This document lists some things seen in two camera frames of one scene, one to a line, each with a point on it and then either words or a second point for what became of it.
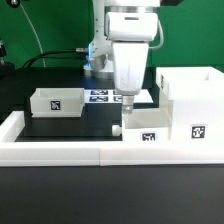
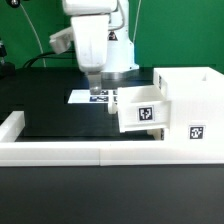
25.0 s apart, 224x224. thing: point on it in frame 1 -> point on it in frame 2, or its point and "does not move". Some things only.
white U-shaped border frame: [100, 153] does not move
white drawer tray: [63, 102] -> [140, 108]
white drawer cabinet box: [197, 103] does not move
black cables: [42, 55] does not move
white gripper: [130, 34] -> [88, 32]
